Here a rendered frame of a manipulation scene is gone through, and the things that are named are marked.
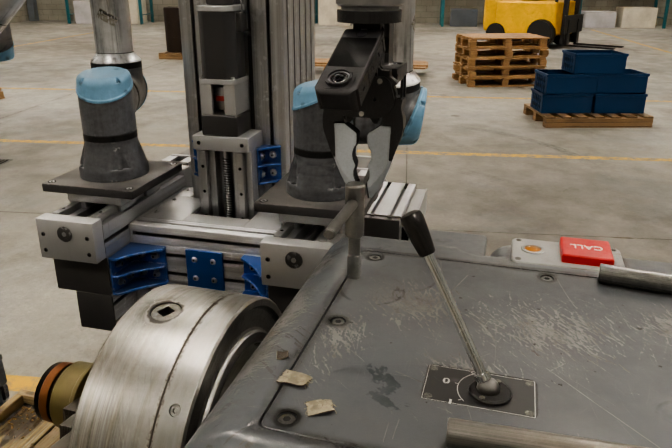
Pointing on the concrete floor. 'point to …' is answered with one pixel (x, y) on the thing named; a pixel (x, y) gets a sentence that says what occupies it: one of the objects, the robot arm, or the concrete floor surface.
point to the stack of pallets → (498, 58)
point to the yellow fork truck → (522, 17)
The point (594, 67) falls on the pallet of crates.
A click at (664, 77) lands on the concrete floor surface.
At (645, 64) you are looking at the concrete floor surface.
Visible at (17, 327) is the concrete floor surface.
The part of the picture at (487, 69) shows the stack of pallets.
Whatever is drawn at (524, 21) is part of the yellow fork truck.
